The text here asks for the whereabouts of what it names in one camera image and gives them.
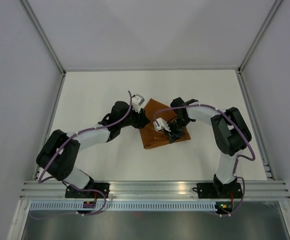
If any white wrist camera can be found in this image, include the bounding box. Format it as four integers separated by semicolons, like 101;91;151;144
153;118;170;132
132;94;145;113

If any brown cloth napkin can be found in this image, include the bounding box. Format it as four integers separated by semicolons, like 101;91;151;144
140;98;191;150

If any left aluminium side rail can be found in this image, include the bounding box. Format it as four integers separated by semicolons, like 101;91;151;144
32;73;66;180

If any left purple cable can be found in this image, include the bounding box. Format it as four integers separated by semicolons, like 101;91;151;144
29;90;133;221

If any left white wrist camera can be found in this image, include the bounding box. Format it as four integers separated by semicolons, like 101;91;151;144
132;94;145;113

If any right aluminium side rail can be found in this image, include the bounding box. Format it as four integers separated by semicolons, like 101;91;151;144
235;68;276;181

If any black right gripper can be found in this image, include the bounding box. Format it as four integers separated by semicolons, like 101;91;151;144
163;117;192;144

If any left aluminium corner post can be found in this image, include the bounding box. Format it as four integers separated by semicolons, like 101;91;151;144
18;0;66;76

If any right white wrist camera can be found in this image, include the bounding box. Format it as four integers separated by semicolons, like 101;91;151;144
153;118;170;132

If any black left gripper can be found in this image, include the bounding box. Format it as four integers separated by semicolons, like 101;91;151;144
119;104;150;130

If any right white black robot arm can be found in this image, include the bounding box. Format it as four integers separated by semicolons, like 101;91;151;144
153;97;256;198

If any aluminium corner post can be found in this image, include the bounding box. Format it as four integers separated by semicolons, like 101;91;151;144
236;0;284;75
18;0;66;76

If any white slotted cable duct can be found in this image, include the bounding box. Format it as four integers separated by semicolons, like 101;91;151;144
30;200;217;212

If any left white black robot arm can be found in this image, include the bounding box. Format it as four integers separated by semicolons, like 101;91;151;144
36;101;150;198

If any aluminium front frame rail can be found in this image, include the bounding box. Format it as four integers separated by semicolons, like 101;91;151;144
18;180;290;201

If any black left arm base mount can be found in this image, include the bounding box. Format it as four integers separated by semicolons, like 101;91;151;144
65;182;110;199

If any right aluminium corner post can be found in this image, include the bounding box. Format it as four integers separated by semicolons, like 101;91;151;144
236;0;284;75

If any aluminium side rail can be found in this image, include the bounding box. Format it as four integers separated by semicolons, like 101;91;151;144
32;73;66;180
235;68;276;181

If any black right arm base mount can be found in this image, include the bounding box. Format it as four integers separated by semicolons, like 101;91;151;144
192;182;243;199

